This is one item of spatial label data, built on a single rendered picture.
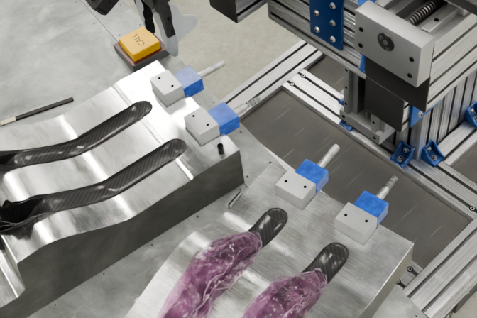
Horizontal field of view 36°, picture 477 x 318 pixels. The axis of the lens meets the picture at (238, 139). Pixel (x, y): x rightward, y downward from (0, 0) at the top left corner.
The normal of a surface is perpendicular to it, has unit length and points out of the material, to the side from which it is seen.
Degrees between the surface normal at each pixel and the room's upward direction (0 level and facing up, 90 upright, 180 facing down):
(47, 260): 90
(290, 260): 22
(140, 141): 3
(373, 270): 0
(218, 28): 0
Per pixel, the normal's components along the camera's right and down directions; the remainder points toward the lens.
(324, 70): -0.10, -0.63
